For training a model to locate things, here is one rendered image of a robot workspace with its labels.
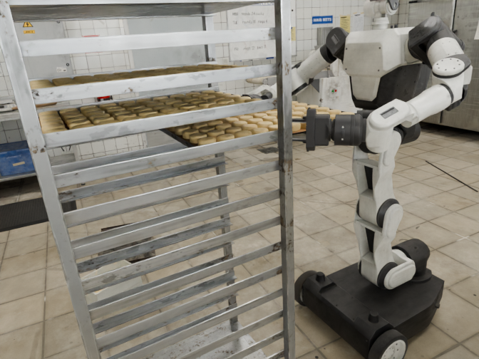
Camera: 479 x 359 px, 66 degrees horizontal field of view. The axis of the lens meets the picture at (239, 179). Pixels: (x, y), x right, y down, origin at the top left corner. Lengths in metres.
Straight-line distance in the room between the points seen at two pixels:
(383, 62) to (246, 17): 4.25
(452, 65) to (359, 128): 0.32
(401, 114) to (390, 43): 0.47
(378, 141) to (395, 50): 0.49
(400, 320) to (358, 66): 1.14
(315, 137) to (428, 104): 0.31
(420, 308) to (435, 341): 0.19
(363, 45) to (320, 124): 0.55
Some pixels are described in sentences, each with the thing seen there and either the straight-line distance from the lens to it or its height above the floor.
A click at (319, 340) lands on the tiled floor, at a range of 2.01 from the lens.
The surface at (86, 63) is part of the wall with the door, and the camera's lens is 5.01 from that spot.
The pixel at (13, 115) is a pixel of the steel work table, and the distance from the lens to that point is 4.28.
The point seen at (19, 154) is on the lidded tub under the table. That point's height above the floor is 0.43.
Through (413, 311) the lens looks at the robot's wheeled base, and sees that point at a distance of 1.99.
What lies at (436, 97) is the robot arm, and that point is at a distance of 1.15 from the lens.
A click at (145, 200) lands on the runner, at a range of 0.93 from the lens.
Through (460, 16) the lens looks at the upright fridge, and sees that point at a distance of 5.54.
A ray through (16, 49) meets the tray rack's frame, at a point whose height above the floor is 1.41.
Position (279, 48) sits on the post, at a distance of 1.01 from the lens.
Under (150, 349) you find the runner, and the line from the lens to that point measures 1.17.
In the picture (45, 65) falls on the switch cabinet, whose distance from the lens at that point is 4.80.
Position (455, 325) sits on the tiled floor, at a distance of 2.25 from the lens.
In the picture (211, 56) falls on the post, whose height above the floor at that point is 1.35.
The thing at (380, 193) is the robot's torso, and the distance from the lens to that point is 1.71.
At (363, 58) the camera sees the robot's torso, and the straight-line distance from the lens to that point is 1.53.
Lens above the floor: 1.40
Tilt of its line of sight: 21 degrees down
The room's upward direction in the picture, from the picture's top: 4 degrees counter-clockwise
